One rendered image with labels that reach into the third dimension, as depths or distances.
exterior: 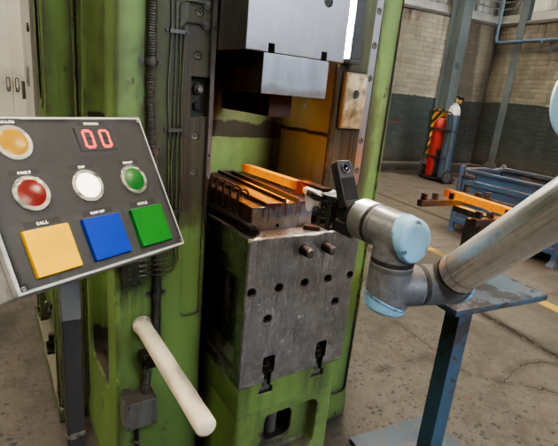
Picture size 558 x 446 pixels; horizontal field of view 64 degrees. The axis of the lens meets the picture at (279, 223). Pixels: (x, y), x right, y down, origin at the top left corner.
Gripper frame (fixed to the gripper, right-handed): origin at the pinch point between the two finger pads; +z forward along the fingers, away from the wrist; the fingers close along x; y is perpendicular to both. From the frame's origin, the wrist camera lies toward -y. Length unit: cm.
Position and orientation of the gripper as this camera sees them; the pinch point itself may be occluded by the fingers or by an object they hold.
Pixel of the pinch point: (309, 187)
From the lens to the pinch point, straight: 116.4
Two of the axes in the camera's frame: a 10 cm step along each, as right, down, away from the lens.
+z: -5.3, -3.0, 7.9
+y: -1.1, 9.5, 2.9
